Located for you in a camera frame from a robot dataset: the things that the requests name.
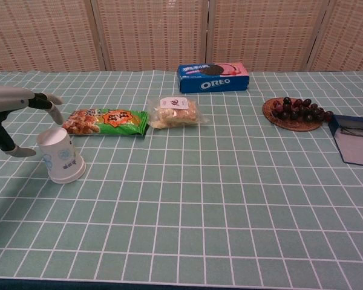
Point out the bunch of dark red grapes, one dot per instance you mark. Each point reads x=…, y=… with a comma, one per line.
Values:
x=302, y=110

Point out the green snack bag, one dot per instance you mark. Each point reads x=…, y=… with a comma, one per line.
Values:
x=115, y=122

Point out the blue Oreo cookie box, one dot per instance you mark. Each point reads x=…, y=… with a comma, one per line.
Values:
x=213, y=81

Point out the green white checked tablecloth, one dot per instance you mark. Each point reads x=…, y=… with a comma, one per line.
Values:
x=199, y=196

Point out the woven bamboo screen panel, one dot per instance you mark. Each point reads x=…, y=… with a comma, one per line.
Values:
x=42, y=33
x=151, y=33
x=351, y=33
x=266, y=30

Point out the open blue case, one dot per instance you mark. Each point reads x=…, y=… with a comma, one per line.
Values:
x=355, y=145

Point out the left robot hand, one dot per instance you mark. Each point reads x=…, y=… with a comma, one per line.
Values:
x=6, y=98

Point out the white paper cup blue print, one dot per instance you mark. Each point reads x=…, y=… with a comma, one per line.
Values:
x=59, y=151

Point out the dark thin eyeglasses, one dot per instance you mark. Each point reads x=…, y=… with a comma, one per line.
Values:
x=355, y=130

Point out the round woven rattan coaster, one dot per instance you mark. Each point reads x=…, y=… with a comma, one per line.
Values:
x=302, y=125

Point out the clear bag of pastries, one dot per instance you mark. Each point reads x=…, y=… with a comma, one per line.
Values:
x=175, y=116

